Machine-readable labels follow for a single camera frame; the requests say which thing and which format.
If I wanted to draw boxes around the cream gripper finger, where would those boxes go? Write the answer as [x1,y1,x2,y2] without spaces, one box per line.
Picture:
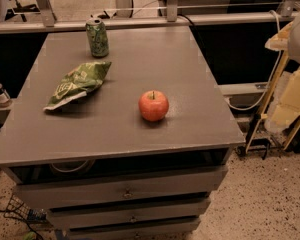
[265,67,300,133]
[265,22,292,51]

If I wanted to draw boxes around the red apple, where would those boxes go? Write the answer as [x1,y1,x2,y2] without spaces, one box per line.
[138,90,169,122]

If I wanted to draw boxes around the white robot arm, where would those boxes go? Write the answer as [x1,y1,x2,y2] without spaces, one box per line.
[264,11,300,133]

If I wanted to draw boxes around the green soda can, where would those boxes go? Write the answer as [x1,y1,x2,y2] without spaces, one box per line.
[85,18,109,58]

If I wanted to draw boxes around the grey drawer cabinet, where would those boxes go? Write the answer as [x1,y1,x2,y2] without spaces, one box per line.
[0,27,244,240]

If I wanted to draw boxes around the green chip bag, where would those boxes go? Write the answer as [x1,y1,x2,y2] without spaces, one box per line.
[43,61,111,112]

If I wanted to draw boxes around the yellow rolling cart frame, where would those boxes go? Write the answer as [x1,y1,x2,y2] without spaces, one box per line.
[237,51,300,159]

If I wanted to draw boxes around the white cable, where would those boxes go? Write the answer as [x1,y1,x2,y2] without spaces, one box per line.
[224,9,284,112]

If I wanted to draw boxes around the metal railing frame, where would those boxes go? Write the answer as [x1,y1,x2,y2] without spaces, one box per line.
[0,0,300,33]

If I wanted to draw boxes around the wire basket on floor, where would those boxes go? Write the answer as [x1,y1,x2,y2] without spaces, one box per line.
[4,194,46,224]

